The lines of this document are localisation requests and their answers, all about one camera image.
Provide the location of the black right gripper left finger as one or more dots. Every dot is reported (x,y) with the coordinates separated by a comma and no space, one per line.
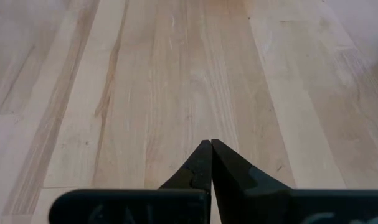
(129,207)

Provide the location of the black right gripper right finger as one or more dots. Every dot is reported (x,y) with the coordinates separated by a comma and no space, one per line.
(285,208)

